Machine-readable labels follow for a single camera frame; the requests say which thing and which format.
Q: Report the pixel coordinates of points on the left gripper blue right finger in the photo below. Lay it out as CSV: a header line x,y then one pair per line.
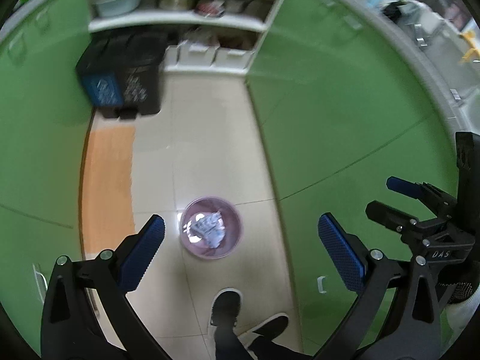
x,y
340,246

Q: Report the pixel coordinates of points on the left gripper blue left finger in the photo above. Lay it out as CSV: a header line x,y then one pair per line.
x,y
137,251

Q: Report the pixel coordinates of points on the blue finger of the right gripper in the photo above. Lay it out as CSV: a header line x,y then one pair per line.
x,y
407,188
389,217

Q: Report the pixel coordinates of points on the crumpled white paper trash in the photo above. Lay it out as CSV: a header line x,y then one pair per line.
x,y
205,230

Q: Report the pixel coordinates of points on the pink round waste basket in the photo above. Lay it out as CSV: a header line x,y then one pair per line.
x,y
232,223

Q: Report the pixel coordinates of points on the left black shoe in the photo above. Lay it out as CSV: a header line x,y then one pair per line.
x,y
225,310

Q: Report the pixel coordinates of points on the black shoe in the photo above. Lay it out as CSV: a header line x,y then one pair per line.
x,y
225,310
270,329

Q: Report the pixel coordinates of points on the right black shoe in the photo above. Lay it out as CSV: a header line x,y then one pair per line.
x,y
270,329

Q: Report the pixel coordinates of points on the yellow sink caddy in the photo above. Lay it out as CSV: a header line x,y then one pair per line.
x,y
472,54

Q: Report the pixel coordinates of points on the chrome mixer faucet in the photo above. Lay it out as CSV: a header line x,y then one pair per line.
x,y
426,23

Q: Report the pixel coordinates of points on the black and blue recycling bin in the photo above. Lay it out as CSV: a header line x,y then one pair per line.
x,y
123,73

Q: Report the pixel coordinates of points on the white storage box left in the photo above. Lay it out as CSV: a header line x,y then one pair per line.
x,y
196,54

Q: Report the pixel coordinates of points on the white storage box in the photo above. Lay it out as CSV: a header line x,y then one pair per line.
x,y
233,58
196,54

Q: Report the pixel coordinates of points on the white storage box right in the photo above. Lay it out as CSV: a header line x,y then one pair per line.
x,y
233,58

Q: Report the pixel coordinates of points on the white open shelf unit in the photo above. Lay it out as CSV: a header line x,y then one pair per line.
x,y
154,16

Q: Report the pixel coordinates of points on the pale blue plastic basin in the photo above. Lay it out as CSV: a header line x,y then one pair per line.
x,y
112,8

